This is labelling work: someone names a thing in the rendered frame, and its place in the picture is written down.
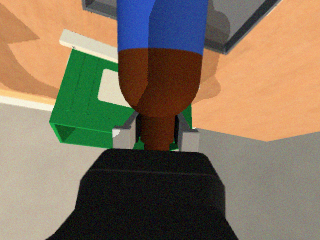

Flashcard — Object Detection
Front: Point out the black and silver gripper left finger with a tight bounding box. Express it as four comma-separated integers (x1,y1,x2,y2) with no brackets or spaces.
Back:
112,111,141,149

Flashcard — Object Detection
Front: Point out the blue and brown bottle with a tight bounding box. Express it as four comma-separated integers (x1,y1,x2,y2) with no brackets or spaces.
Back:
117,0,208,151

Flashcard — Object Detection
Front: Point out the grey rectangular tray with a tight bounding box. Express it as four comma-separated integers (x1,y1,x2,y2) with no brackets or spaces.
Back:
81,0,282,55

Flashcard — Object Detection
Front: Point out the green crate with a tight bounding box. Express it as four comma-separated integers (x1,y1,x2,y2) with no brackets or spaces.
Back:
49,48,135,149

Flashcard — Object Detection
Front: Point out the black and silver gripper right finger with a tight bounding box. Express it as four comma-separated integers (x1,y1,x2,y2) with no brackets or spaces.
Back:
174,112,200,152

